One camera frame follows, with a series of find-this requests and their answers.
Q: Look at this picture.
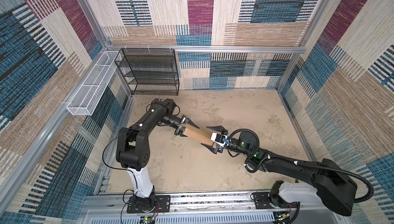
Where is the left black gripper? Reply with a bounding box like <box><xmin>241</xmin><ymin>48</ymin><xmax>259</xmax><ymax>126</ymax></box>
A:
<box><xmin>160</xmin><ymin>116</ymin><xmax>199</xmax><ymax>138</ymax></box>

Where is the brown cardboard box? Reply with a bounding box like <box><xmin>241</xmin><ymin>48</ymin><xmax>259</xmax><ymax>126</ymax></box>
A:
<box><xmin>184</xmin><ymin>124</ymin><xmax>213</xmax><ymax>145</ymax></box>

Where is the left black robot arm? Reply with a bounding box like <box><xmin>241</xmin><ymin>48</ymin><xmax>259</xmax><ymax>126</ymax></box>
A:
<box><xmin>116</xmin><ymin>99</ymin><xmax>198</xmax><ymax>211</ymax></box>

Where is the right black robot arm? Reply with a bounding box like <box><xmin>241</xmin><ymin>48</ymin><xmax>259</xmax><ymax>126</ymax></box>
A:
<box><xmin>201</xmin><ymin>126</ymin><xmax>357</xmax><ymax>216</ymax></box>

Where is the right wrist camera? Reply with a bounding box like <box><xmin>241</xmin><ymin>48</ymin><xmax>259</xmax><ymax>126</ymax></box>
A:
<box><xmin>211</xmin><ymin>133</ymin><xmax>229</xmax><ymax>148</ymax></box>

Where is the aluminium front rail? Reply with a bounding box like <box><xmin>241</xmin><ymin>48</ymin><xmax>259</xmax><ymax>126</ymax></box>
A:
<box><xmin>79</xmin><ymin>190</ymin><xmax>342</xmax><ymax>215</ymax></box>

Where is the black wire mesh shelf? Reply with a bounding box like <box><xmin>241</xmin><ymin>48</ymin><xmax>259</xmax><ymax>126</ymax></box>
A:
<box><xmin>115</xmin><ymin>48</ymin><xmax>180</xmax><ymax>96</ymax></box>

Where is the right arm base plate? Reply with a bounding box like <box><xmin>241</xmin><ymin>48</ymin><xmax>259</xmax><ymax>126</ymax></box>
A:
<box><xmin>250</xmin><ymin>192</ymin><xmax>298</xmax><ymax>210</ymax></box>

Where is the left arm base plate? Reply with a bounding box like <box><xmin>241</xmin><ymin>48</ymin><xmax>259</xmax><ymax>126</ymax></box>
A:
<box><xmin>126</xmin><ymin>195</ymin><xmax>171</xmax><ymax>214</ymax></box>

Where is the white wire mesh basket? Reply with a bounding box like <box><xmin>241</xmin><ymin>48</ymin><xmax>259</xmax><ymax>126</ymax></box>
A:
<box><xmin>67</xmin><ymin>51</ymin><xmax>119</xmax><ymax>116</ymax></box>

